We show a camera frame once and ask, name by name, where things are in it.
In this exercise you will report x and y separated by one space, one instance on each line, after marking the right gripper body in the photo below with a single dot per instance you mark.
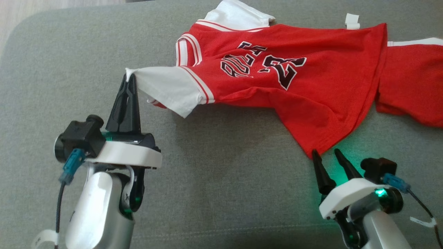
349 195

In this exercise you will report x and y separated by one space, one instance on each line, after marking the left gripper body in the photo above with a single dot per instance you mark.
131 154

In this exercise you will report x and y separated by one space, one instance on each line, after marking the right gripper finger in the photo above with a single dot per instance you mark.
324 176
347 169

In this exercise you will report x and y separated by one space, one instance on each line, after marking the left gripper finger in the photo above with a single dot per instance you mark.
119 114
134 117

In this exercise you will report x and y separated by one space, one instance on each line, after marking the red white basketball jersey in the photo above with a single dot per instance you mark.
311 97

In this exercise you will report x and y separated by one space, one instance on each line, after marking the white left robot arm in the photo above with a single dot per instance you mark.
93 207

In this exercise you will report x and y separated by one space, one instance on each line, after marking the grey fabric ottoman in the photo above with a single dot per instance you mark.
225 193

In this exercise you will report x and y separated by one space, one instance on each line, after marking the red jersey shirt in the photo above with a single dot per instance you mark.
412 86

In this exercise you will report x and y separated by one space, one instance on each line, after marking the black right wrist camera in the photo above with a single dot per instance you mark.
377 167

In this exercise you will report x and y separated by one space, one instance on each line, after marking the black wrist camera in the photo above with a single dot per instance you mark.
377 167
81 136

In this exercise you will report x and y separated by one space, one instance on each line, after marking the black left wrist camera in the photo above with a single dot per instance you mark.
81 136

